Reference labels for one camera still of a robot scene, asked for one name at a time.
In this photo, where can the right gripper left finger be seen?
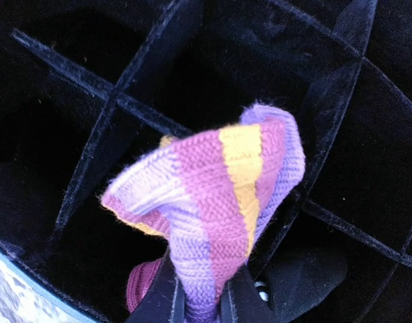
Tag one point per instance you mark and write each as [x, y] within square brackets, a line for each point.
[165, 300]

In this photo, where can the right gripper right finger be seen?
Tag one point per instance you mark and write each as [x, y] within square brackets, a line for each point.
[240, 301]

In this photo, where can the black sock with white stripes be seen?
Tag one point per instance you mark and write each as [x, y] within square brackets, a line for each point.
[296, 281]

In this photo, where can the maroon orange purple sock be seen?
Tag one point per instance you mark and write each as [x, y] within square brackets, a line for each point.
[211, 196]

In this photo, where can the black storage box with lid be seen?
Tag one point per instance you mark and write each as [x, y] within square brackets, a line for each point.
[86, 87]

